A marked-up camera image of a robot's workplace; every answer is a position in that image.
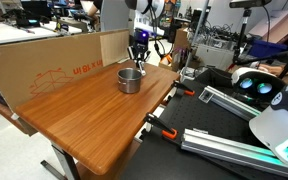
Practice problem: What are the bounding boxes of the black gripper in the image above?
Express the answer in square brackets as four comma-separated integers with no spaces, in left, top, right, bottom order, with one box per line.
[127,28,152,70]

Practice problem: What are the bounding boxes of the white marker with black cap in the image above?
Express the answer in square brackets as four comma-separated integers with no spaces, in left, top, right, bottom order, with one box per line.
[137,61,147,77]

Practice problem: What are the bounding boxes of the operator hand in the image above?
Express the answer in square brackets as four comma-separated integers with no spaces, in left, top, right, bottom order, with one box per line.
[250,61,287,77]

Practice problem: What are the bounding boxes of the cardboard box with orange lining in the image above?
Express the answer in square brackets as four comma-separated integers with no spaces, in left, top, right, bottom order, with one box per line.
[158,52,176,72]

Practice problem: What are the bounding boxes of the brown cardboard box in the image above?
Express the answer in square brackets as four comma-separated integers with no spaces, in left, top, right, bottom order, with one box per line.
[173,27,192,52]

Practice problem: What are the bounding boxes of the grey panel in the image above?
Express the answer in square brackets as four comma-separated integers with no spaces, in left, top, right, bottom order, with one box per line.
[100,0,131,33]

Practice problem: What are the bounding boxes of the silver slanted metal pole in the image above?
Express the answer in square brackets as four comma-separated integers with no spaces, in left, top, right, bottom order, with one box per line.
[179,0,212,83]

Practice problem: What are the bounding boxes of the grey cabinet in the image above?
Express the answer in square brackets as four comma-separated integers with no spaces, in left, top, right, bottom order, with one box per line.
[194,42,236,74]

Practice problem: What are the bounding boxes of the black perforated breadboard table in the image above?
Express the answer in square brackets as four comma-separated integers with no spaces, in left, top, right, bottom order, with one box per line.
[119,78,288,180]

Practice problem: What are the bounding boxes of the brown cardboard sheet, orange print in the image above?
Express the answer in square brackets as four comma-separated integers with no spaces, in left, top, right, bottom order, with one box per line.
[0,28,131,113]

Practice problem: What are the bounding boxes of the white VR headset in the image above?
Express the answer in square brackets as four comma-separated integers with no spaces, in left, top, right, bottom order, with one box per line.
[230,66,287,103]

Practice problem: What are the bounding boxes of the black monitor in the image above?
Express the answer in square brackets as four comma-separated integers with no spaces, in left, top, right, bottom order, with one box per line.
[20,0,53,20]

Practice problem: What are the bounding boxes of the blue plastic bin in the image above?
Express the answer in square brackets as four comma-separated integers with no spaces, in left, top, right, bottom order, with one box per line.
[249,39,288,58]

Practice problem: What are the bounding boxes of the grey metal table leg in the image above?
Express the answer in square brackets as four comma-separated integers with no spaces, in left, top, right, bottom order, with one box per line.
[39,142,82,180]

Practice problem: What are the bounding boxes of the white background table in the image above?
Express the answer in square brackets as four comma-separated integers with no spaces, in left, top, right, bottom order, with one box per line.
[0,20,83,48]

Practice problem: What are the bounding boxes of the pinkish cardboard box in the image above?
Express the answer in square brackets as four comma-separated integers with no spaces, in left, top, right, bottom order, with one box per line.
[248,9,288,44]

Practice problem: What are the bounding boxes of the steel cup with wire handles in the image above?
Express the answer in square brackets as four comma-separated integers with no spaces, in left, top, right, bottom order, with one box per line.
[116,67,143,95]

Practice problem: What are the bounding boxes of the black hanging cable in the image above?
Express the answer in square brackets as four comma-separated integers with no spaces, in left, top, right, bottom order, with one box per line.
[148,0,179,59]

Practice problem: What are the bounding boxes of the black clamp with orange handle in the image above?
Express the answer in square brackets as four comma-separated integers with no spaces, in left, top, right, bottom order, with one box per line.
[143,112,179,141]
[171,80,196,97]

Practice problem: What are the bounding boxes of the tangled black cables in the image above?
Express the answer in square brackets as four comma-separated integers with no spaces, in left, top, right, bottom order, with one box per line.
[197,22,239,46]

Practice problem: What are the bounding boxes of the short aluminium extrusion rail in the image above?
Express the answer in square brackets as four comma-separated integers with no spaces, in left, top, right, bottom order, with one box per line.
[198,85,262,122]

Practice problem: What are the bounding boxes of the black camera stand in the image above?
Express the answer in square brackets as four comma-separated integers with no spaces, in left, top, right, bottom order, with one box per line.
[232,7,288,79]

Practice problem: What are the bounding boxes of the long aluminium extrusion rail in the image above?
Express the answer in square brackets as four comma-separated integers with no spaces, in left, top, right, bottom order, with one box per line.
[180,128,288,180]

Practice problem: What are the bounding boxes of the black camera on stand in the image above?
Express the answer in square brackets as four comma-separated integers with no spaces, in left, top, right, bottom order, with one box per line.
[229,0,272,9]

